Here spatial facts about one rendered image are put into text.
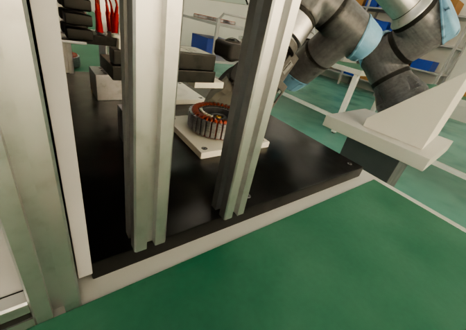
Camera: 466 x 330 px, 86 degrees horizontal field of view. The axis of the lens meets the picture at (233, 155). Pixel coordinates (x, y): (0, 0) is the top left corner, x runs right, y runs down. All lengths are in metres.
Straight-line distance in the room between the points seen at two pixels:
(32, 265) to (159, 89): 0.14
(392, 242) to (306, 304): 0.18
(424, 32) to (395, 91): 0.17
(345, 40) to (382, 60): 0.41
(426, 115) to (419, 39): 0.22
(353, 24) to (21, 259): 0.54
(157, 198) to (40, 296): 0.10
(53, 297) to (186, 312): 0.10
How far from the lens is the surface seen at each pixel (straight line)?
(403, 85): 0.94
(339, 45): 0.56
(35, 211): 0.20
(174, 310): 0.25
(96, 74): 0.60
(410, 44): 0.93
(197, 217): 0.29
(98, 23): 0.60
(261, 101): 0.24
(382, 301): 0.33
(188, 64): 0.38
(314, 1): 0.52
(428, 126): 0.88
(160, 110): 0.19
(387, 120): 0.90
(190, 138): 0.43
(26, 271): 0.22
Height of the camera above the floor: 0.97
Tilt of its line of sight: 28 degrees down
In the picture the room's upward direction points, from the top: 12 degrees clockwise
